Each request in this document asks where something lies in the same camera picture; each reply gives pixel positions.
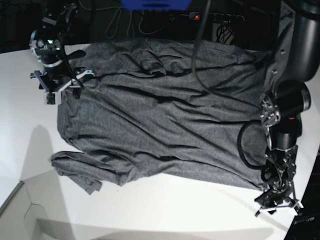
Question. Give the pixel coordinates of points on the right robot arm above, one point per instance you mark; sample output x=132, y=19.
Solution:
x=47, y=44

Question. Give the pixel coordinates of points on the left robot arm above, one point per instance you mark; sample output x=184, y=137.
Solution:
x=282, y=104

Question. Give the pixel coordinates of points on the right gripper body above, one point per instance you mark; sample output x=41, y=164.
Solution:
x=53, y=87

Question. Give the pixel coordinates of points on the grey t-shirt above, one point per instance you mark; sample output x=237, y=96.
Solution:
x=145, y=114

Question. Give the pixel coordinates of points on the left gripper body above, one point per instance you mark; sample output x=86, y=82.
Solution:
x=272, y=200

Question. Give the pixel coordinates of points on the blue box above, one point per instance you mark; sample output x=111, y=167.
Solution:
x=176, y=5

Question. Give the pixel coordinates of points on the black power strip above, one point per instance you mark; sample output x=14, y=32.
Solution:
x=218, y=17

